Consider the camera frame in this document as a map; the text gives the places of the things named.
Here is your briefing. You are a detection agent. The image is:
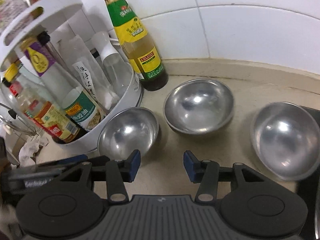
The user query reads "steel bowl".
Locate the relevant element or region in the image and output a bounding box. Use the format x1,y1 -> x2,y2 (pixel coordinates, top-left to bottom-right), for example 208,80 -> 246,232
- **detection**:
163,78 -> 235,136
97,107 -> 159,160
250,102 -> 319,181

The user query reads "grey dish cloth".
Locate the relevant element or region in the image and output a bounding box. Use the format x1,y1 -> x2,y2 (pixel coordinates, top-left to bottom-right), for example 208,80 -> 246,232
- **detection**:
18,137 -> 49,167

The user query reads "glass pot lid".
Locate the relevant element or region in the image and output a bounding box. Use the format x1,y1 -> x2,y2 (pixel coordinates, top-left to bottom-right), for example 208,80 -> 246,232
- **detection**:
1,103 -> 40,137

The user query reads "green label fish sauce bottle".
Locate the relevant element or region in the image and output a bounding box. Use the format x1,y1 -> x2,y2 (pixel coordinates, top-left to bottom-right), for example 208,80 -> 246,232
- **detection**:
20,36 -> 106,131

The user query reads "red soy sauce bottle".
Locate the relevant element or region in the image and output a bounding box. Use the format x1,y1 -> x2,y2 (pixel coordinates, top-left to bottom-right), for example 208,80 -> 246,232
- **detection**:
1,78 -> 59,141

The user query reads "yellow label vinegar bottle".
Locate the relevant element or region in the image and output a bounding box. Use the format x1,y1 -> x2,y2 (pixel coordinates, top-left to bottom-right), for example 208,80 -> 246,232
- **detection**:
4,61 -> 85,144

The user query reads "clear spray bottle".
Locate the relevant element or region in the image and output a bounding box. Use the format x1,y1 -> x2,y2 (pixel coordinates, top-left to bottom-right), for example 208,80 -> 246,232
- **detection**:
91,31 -> 132,98

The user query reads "white round condiment rack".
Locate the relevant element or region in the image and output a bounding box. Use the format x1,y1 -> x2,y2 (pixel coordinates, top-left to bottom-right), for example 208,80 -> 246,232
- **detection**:
0,0 -> 143,156

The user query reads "yellow green oyster sauce bottle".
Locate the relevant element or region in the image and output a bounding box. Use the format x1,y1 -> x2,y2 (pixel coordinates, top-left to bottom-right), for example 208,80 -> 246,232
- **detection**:
104,0 -> 169,91

